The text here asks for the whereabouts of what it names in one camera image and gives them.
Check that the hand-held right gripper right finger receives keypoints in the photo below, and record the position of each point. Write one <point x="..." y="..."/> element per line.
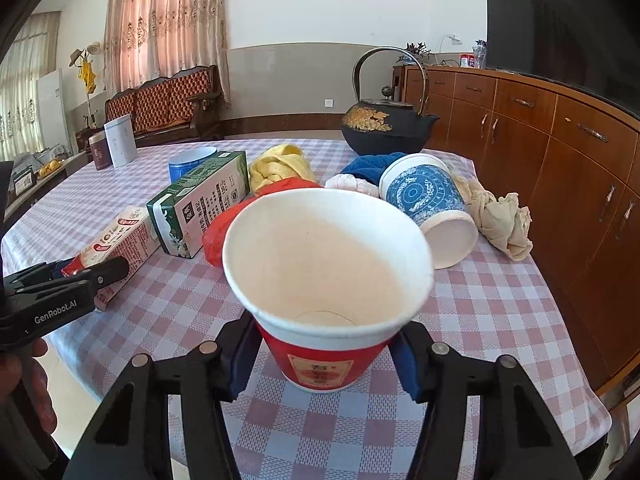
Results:
<point x="407" y="360"/>

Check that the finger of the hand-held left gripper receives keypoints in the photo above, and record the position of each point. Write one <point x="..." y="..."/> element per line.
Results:
<point x="112" y="271"/>
<point x="32" y="274"/>

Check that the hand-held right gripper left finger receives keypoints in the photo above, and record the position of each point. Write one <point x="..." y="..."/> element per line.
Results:
<point x="242" y="360"/>

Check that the red and white carton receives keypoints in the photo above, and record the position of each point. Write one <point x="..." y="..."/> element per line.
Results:
<point x="125" y="235"/>

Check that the red paper cup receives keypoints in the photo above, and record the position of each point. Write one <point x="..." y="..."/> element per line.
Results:
<point x="325" y="270"/>

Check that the person's left hand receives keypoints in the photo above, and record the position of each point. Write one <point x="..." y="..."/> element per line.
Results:
<point x="20" y="375"/>

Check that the pink checkered tablecloth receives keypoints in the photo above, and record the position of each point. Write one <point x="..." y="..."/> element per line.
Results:
<point x="165" y="300"/>

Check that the low wooden cabinet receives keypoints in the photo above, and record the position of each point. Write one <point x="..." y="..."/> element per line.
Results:
<point x="30" y="195"/>

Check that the plate of oranges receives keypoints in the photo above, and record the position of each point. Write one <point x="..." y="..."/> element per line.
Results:
<point x="50" y="167"/>

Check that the red cloth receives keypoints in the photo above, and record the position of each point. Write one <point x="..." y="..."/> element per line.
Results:
<point x="217" y="240"/>

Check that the green milk carton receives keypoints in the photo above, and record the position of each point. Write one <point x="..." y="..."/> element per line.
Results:
<point x="200" y="195"/>

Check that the maroon tin canister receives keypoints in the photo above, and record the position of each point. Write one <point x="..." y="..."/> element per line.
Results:
<point x="100" y="152"/>

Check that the plain blue paper cup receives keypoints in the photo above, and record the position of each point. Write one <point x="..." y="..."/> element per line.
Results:
<point x="187" y="167"/>

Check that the white tin canister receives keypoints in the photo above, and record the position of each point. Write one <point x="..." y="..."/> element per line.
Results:
<point x="120" y="142"/>

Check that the white standing air conditioner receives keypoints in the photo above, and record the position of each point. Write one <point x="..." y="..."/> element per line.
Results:
<point x="51" y="110"/>

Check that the coat rack with hats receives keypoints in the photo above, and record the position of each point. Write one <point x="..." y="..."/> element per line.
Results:
<point x="89" y="105"/>

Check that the beige cloth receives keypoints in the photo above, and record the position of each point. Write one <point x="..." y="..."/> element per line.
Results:
<point x="500" y="220"/>

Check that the blue patterned paper cup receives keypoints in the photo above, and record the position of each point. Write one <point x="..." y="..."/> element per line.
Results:
<point x="425" y="190"/>

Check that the wooden upholstered sofa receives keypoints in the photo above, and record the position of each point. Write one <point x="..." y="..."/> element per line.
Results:
<point x="165" y="100"/>

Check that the white cloth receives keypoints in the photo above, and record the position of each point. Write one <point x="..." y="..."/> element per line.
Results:
<point x="345" y="182"/>

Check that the sheer window curtain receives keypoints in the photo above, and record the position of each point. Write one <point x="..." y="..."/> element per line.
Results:
<point x="25" y="85"/>

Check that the blue cloth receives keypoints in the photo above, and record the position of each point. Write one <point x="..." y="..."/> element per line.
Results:
<point x="367" y="167"/>

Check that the yellow garment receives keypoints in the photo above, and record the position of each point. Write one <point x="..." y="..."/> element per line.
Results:
<point x="87" y="75"/>

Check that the yellow cloth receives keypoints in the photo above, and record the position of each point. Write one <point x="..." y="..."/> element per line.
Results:
<point x="280" y="165"/>

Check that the black iron teapot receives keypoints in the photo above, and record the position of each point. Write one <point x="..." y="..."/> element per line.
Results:
<point x="385" y="130"/>

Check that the wooden sideboard cabinet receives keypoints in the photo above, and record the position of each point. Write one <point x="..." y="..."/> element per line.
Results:
<point x="565" y="185"/>

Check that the embroidered pink curtain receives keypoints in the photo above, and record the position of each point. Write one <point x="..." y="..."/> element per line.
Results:
<point x="165" y="25"/>

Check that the dark wooden side stand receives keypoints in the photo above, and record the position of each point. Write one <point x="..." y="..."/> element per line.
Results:
<point x="398" y="82"/>

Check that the red can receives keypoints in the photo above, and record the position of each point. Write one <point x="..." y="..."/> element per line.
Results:
<point x="467" y="61"/>

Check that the small potted plant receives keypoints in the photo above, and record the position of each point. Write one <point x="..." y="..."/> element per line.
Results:
<point x="415" y="51"/>

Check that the glass vase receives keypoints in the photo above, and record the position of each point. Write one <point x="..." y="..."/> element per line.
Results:
<point x="480" y="55"/>

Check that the white desk lamp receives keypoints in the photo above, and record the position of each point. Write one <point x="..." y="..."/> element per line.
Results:
<point x="450" y="40"/>

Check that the black television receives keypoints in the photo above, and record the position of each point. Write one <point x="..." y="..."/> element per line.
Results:
<point x="560" y="30"/>

